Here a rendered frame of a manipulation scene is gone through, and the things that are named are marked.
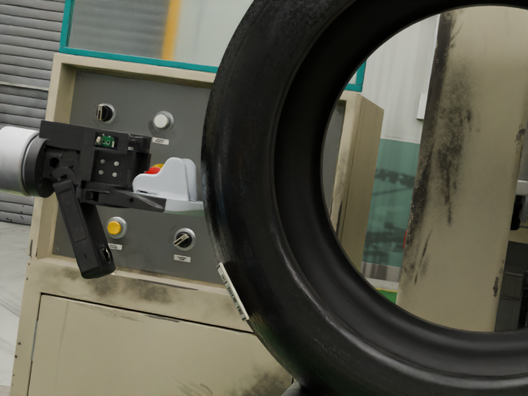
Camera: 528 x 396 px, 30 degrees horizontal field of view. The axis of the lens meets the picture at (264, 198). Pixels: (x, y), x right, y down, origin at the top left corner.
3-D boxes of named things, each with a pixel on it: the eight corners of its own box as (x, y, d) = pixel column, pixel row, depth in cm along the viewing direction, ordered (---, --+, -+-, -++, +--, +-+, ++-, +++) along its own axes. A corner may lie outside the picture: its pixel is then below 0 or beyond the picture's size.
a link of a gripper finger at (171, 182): (216, 164, 103) (133, 151, 105) (207, 220, 103) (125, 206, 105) (224, 165, 106) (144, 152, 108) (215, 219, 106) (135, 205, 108)
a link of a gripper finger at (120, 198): (162, 198, 102) (84, 185, 104) (159, 213, 103) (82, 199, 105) (176, 198, 107) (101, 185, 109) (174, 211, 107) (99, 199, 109)
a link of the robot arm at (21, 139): (-17, 192, 108) (18, 191, 116) (20, 199, 107) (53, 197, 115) (-8, 124, 108) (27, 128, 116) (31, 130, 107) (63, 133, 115)
